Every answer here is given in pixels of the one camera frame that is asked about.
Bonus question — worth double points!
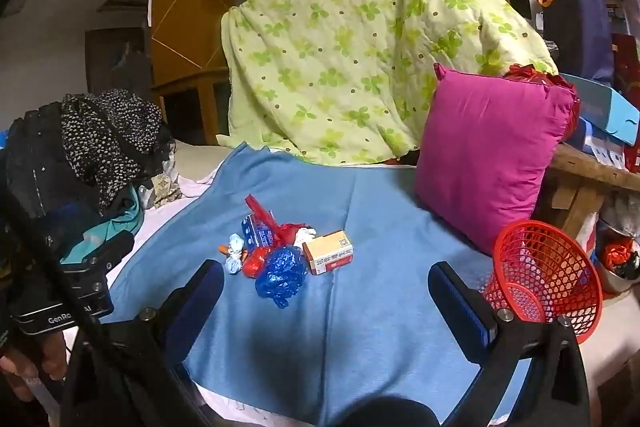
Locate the metal bowl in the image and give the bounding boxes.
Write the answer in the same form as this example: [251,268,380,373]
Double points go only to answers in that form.
[594,219,640,296]

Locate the orange wrapper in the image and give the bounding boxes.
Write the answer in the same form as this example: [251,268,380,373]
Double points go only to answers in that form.
[218,244,251,264]

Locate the white wrapper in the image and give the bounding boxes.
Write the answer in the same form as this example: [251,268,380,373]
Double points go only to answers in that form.
[227,233,249,276]

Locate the teal cloth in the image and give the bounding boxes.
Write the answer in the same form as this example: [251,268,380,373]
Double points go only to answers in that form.
[59,184,146,264]

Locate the blue medicine box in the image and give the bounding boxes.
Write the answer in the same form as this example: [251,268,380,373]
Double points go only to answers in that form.
[241,214,275,249]

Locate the light blue cardboard box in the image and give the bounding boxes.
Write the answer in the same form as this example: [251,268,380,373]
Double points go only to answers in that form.
[560,73,640,146]

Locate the blue plastic bag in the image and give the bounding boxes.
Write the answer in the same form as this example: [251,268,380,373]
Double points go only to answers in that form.
[254,245,309,310]

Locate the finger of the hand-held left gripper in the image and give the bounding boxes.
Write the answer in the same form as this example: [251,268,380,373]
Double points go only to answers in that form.
[59,229,137,269]

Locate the dark clothes pile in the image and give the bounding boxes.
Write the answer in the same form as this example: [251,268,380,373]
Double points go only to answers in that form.
[0,107,68,230]

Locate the orange-brown wooden cabinet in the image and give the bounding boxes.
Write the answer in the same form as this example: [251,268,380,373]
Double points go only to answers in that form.
[149,0,239,144]

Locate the black white-dotted cloth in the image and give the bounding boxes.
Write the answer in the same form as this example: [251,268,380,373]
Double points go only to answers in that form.
[61,89,164,214]

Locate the beige patterned cloth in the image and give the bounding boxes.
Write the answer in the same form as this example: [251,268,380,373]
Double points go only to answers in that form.
[144,172,184,208]

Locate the red mesh basket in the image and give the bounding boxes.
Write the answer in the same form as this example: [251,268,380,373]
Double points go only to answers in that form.
[482,220,604,341]

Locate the blue and white box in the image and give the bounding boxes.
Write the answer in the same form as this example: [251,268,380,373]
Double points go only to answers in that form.
[567,117,632,170]

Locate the magenta pillow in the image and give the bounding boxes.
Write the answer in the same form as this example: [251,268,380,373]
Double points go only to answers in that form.
[414,63,577,256]

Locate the blue blanket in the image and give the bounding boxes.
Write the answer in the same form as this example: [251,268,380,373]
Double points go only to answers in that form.
[102,142,532,427]

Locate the green clover print quilt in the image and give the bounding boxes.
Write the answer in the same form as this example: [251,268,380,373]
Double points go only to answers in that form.
[216,0,560,166]

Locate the dark red box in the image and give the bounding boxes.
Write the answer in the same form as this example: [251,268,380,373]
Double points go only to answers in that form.
[612,32,640,94]

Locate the yellow and white medicine box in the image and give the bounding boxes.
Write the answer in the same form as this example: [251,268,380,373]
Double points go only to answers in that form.
[302,230,355,277]

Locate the shiny red bag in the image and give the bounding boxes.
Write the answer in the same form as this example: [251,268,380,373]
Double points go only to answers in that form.
[502,63,584,140]

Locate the white bed sheet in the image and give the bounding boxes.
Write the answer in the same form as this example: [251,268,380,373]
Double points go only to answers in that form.
[106,139,242,288]

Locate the person's left hand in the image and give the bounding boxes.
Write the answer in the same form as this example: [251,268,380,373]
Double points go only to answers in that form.
[0,343,69,404]

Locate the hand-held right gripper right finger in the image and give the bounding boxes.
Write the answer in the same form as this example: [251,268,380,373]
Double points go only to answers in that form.
[427,262,592,427]

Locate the wooden bench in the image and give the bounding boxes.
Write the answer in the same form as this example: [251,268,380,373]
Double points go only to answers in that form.
[532,142,640,234]

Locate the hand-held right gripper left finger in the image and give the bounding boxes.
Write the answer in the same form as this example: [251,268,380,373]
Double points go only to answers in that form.
[60,259,226,427]

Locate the navy bag with orange straps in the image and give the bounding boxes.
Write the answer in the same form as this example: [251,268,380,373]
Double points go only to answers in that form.
[537,0,617,88]

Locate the red plastic bag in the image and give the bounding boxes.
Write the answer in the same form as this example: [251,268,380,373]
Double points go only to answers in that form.
[243,194,307,279]

